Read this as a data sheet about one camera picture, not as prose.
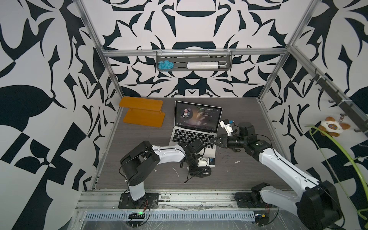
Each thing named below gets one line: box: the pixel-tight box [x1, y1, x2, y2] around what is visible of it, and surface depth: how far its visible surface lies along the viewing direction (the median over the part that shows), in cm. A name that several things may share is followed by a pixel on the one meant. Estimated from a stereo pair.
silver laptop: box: [168, 100, 223, 158], surface depth 98 cm
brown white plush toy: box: [318, 116, 351, 138], surface depth 61 cm
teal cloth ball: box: [157, 59, 175, 73], surface depth 93 cm
